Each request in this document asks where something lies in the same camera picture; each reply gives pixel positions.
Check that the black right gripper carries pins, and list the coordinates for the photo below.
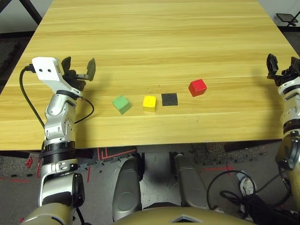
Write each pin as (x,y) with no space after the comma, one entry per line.
(287,77)

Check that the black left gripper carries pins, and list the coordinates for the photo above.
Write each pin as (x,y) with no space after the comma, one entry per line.
(73,79)

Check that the green wooden block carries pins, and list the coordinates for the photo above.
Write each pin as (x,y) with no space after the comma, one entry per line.
(121,103)

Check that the yellow wooden block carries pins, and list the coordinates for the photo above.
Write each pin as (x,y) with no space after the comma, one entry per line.
(149,103)

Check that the red wooden block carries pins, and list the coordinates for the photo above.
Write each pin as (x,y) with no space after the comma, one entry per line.
(197,87)

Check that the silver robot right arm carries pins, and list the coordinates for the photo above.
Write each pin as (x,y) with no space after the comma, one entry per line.
(290,110)

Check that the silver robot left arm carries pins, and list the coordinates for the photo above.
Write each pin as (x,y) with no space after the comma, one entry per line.
(58,117)

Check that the black stand with flat plate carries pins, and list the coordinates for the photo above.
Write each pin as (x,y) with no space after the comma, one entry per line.
(287,17)

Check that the black square pad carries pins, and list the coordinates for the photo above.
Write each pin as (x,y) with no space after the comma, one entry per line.
(169,99)

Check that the grey floor tag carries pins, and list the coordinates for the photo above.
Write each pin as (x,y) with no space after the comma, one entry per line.
(240,174)

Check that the grey robot left leg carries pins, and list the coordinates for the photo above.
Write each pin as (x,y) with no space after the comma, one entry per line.
(127,187)

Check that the grey robot leg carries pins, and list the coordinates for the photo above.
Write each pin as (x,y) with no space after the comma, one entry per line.
(189,180)
(127,187)

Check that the grey robot right leg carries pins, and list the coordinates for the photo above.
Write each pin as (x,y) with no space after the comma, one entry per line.
(189,180)

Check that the gold robot torso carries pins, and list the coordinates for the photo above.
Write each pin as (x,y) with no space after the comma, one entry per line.
(182,215)

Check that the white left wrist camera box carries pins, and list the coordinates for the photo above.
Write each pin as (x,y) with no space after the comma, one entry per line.
(45,68)

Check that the black diagonal frame bar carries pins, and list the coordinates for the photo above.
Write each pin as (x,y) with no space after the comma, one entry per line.
(3,5)
(31,10)

